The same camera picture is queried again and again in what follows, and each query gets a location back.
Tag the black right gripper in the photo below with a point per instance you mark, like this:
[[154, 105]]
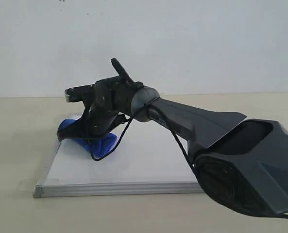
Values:
[[111, 96]]

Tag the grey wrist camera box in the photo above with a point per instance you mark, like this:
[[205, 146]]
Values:
[[83, 93]]

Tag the blue cloth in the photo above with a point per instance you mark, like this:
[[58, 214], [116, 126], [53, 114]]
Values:
[[97, 148]]

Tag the white board with aluminium frame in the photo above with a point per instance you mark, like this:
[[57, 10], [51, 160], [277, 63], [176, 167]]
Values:
[[147, 161]]

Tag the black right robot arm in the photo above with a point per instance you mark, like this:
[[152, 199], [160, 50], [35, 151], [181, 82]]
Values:
[[239, 163]]

